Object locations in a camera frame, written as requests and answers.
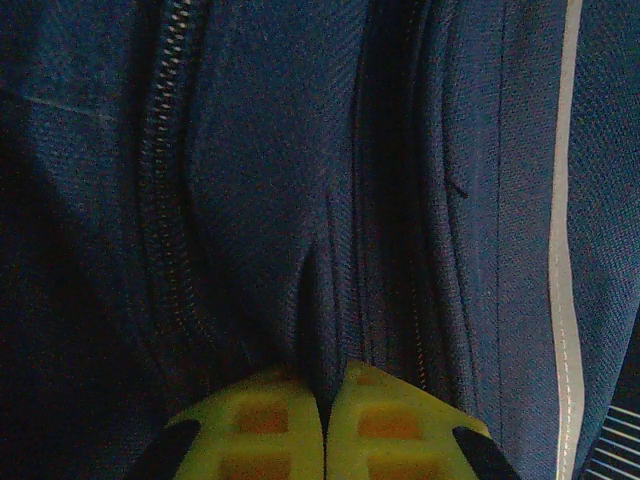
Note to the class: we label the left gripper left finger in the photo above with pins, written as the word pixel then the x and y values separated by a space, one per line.
pixel 260 440

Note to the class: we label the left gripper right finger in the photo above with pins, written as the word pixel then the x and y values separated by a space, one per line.
pixel 395 440

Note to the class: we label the navy blue backpack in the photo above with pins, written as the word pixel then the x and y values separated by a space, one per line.
pixel 270 175

